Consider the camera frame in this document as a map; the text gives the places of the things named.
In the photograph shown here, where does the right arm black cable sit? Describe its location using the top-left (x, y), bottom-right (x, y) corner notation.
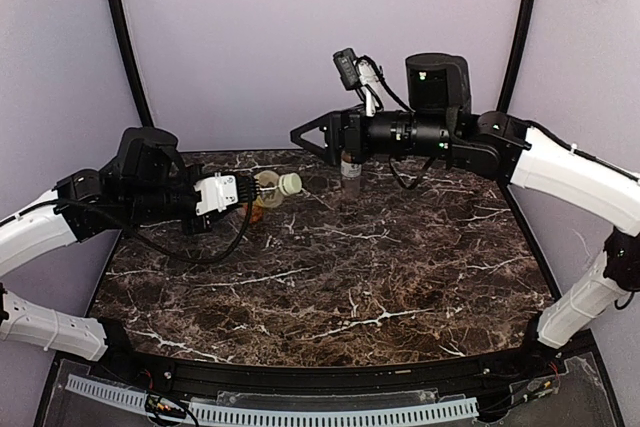
top-left (354, 56), bottom-right (640, 192)

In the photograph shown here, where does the black front frame rail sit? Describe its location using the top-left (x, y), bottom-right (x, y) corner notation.
top-left (90, 350), bottom-right (560, 398)

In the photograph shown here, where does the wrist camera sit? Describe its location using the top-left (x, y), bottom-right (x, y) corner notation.
top-left (194, 173), bottom-right (258, 215)
top-left (332, 48), bottom-right (384, 117)

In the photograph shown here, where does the white slotted cable duct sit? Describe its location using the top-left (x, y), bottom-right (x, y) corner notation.
top-left (65, 374), bottom-right (479, 426)

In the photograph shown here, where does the orange juice bottle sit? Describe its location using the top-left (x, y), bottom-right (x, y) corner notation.
top-left (242, 204), bottom-right (265, 225)

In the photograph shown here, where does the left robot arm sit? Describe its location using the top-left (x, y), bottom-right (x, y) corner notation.
top-left (1, 127), bottom-right (237, 361)

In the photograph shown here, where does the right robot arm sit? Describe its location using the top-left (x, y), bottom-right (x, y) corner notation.
top-left (290, 48), bottom-right (639, 352)

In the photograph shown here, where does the pale green bottle cap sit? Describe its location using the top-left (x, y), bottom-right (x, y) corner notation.
top-left (277, 173), bottom-right (302, 197)

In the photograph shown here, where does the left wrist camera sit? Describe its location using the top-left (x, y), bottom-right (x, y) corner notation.
top-left (194, 173), bottom-right (258, 215)

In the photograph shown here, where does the green tea bottle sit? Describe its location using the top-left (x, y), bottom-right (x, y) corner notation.
top-left (233, 170), bottom-right (282, 211)

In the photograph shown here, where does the black corner post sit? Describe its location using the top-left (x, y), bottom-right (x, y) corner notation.
top-left (107, 0), bottom-right (154, 127)
top-left (496, 0), bottom-right (535, 113)

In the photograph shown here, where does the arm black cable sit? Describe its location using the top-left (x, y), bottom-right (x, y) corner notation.
top-left (0, 181), bottom-right (251, 264)
top-left (354, 56), bottom-right (640, 192)

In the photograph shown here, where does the coffee bottle green cap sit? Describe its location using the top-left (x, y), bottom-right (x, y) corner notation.
top-left (340, 151), bottom-right (362, 202)

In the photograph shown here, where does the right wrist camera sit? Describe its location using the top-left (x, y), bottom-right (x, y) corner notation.
top-left (332, 48), bottom-right (384, 117)

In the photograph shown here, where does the left black corner post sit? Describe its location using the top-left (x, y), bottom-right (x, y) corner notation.
top-left (107, 0), bottom-right (154, 127)

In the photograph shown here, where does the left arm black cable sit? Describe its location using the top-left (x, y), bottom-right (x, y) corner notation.
top-left (0, 181), bottom-right (251, 264)

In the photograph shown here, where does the right black corner post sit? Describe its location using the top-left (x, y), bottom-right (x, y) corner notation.
top-left (496, 0), bottom-right (535, 113)

